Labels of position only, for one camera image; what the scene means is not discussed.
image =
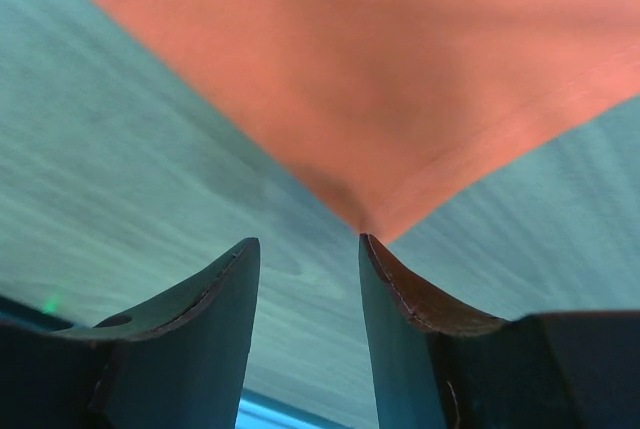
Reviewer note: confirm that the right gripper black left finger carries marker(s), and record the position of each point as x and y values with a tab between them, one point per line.
177	360

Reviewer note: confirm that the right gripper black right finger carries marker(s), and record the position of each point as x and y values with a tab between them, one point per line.
440	363

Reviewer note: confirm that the orange t shirt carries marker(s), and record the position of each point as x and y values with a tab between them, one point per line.
385	109

